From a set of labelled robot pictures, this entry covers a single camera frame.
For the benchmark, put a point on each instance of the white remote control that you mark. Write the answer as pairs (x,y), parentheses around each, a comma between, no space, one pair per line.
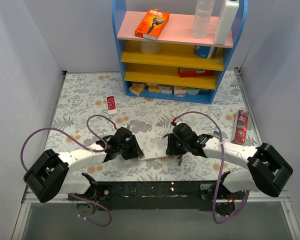
(153,155)

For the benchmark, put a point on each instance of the white small box centre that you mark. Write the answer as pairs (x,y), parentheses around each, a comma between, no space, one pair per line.
(165,89)

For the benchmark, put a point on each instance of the black base bar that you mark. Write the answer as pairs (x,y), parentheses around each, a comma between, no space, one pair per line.
(153,195)

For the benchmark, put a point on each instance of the red box on shelf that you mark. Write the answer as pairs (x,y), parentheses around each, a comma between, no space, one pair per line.
(184,72)

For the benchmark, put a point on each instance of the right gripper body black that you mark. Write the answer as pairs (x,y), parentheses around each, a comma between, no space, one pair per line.
(173,146)

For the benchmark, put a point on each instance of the white paper roll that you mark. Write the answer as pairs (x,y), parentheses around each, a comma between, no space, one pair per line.
(150,48)

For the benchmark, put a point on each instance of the blue white round container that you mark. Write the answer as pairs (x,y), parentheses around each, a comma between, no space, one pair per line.
(204,52)

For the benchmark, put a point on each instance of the white tall bottle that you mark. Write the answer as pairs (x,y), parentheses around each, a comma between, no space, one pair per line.
(227,15)

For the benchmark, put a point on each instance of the red white small remote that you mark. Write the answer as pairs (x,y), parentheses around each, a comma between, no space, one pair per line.
(111,105)

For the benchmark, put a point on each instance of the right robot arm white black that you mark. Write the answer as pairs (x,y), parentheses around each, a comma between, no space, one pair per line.
(265,169)

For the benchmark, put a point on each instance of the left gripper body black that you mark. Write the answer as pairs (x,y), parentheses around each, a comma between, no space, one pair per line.
(128,147)

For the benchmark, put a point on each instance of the orange razor box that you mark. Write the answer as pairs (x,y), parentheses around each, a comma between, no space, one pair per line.
(152,24)

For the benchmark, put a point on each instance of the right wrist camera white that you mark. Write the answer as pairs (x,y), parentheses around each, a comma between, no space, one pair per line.
(177,122)

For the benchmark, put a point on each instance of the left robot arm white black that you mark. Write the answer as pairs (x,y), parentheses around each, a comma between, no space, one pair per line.
(54,173)

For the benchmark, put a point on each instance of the green battery lower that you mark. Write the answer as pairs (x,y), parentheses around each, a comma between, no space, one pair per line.
(180,162)

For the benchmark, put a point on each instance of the yellow white small box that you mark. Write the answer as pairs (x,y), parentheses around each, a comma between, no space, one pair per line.
(154,89)

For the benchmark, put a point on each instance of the orange yellow small box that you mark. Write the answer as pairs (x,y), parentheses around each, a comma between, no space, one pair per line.
(137,89)

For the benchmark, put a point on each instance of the teal white small box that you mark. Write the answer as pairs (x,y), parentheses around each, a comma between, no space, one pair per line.
(192,91)

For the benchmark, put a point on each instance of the white red small box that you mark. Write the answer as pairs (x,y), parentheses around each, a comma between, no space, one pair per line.
(179,91)

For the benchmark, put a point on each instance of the blue shelf unit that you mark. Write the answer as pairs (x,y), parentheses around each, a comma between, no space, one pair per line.
(177,51)

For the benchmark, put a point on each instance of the floral table mat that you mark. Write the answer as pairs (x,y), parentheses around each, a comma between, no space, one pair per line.
(81,117)

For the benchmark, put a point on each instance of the clear plastic bottle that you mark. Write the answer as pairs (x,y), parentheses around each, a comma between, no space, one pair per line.
(202,17)

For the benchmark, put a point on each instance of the red toothpaste box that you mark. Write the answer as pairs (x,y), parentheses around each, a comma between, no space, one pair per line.
(240,127)

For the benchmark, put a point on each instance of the grey remote with buttons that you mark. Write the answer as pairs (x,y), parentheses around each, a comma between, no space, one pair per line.
(217,134)

